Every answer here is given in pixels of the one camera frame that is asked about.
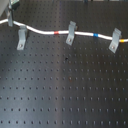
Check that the grey metal clip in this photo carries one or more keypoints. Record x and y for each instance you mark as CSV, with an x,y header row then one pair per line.
x,y
10,17
22,33
115,40
72,28

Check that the grey metal clip right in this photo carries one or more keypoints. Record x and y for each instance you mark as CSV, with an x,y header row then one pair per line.
x,y
115,40

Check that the grey metal clip far left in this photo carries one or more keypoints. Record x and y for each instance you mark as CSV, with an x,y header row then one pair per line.
x,y
10,17

